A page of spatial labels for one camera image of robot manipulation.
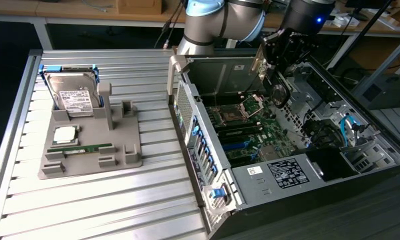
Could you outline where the CPU socket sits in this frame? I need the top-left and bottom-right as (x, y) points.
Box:
(214, 104), (250, 126)

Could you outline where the green RAM stick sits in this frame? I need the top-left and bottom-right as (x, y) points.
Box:
(48, 143), (114, 155)

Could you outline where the graphics card with metal bracket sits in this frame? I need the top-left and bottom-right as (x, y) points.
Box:
(249, 46), (292, 110)

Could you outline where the grey wire bundle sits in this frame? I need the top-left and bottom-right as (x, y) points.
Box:
(338, 139), (377, 154)

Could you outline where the grey plastic parts rack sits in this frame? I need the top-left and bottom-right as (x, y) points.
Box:
(37, 82), (144, 180)

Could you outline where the black slanted pole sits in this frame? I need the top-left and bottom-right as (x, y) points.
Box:
(325, 0), (396, 72)

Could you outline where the black wire bundle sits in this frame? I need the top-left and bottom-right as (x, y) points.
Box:
(301, 119), (342, 151)

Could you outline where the light blue data wire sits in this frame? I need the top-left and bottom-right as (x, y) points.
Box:
(338, 112), (362, 148)

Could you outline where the silver CPU chip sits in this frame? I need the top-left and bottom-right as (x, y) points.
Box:
(52, 126), (78, 145)

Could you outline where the thin grey desk cable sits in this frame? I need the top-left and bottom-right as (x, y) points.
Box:
(81, 0), (116, 12)

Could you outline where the blue expansion slot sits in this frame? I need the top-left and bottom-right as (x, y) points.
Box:
(222, 140), (253, 151)

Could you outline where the green motherboard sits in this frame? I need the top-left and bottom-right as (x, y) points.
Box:
(204, 96), (306, 168)

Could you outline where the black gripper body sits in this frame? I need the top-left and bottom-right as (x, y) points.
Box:
(276, 0), (333, 48)

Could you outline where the dangling cable with metal plug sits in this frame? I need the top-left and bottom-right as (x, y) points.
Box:
(154, 0), (184, 49)

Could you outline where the open black PC case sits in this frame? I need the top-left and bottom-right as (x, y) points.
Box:
(165, 48), (400, 240)

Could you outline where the grey computer tower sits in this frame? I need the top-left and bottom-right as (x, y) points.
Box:
(361, 74), (400, 111)

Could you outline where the white tape roll box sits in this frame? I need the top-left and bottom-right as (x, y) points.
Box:
(329, 14), (360, 28)

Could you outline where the black monitor stand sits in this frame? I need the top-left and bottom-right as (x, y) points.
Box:
(344, 0), (370, 21)

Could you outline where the black RAM slot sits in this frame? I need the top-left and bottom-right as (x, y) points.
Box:
(218, 130), (264, 141)
(216, 125), (262, 135)

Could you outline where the grey power supply unit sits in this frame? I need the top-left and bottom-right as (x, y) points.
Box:
(230, 153), (324, 205)

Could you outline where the square chipset heatsink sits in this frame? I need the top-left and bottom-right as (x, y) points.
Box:
(257, 146), (281, 161)

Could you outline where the perforated metal disk bay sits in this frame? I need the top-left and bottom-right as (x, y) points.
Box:
(274, 76), (324, 132)

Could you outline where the long wooden desk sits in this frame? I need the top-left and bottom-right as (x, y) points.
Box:
(0, 0), (400, 38)

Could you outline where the metal socket cover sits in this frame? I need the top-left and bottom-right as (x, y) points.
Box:
(238, 93), (265, 118)

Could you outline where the aluminium profile frame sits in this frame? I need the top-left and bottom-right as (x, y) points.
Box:
(350, 41), (400, 101)

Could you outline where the large cardboard box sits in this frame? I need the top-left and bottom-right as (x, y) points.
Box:
(116, 0), (162, 15)

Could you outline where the hard disk in blue caddy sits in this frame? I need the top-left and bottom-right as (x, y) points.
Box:
(38, 64), (102, 118)

